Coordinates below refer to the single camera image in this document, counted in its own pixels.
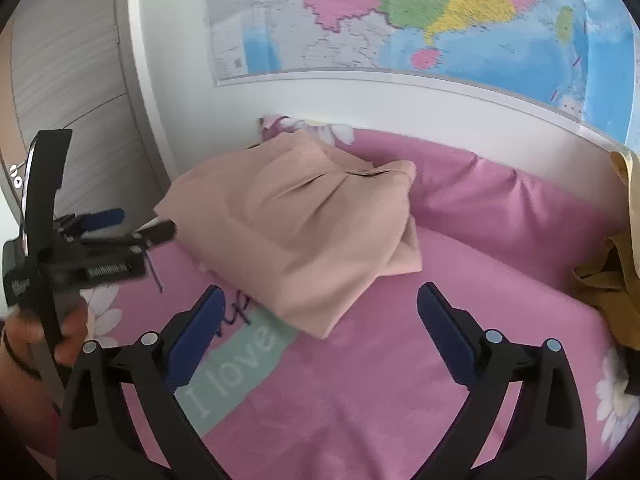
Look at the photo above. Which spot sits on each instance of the mustard brown garment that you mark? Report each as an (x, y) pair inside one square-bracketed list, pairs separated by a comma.
[(615, 290)]

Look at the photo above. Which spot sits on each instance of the cream garment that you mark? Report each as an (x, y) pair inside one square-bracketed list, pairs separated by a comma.
[(631, 185)]

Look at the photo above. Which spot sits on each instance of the grey wood grain wardrobe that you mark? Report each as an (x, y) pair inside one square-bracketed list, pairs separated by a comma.
[(75, 60)]

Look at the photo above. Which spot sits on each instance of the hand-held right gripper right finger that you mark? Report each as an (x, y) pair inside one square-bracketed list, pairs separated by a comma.
[(445, 330)]

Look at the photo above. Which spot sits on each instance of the dusty pink garment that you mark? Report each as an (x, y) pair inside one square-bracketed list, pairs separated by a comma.
[(300, 235)]

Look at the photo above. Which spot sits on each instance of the pink floral bedsheet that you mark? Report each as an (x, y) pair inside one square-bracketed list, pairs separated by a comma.
[(375, 385)]

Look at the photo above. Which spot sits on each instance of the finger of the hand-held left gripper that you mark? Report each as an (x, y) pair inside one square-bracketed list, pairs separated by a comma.
[(102, 217), (155, 232)]

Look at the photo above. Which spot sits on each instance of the colourful wall map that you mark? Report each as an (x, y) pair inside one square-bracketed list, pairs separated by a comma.
[(450, 10)]

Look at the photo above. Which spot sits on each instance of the person's left hand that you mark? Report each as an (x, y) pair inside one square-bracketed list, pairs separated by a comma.
[(74, 330)]

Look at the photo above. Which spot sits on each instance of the person's left forearm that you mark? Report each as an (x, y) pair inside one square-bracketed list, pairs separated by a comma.
[(20, 395)]

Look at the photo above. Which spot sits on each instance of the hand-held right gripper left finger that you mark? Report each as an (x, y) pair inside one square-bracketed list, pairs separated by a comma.
[(197, 335)]

